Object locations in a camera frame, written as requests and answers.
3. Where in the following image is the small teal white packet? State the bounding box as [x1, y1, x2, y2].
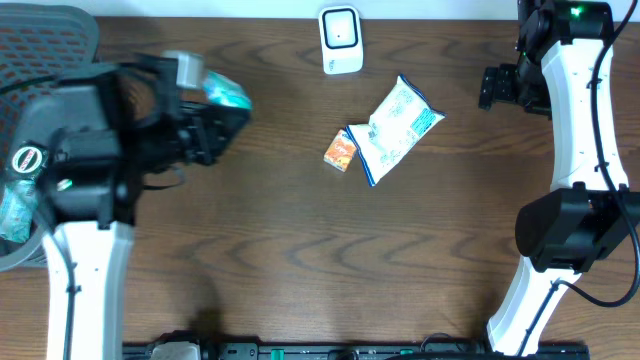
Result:
[203, 71, 253, 110]

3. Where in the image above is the white blue snack bag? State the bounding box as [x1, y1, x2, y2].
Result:
[345, 74, 446, 187]

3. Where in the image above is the orange snack packet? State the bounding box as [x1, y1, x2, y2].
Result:
[323, 129, 357, 172]

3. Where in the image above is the round white red lid cup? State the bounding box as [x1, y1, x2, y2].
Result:
[11, 145, 48, 177]

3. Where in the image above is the green snack packet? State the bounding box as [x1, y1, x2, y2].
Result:
[1, 179, 38, 244]

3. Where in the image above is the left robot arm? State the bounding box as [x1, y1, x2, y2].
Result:
[15, 62, 251, 359]

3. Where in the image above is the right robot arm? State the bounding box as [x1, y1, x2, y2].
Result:
[479, 0, 639, 359]

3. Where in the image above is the white barcode scanner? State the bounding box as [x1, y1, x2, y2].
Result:
[318, 5, 364, 75]

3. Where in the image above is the grey plastic mesh basket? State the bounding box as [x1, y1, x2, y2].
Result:
[0, 3, 101, 274]

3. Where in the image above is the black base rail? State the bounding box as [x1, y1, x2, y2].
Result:
[122, 341, 591, 360]

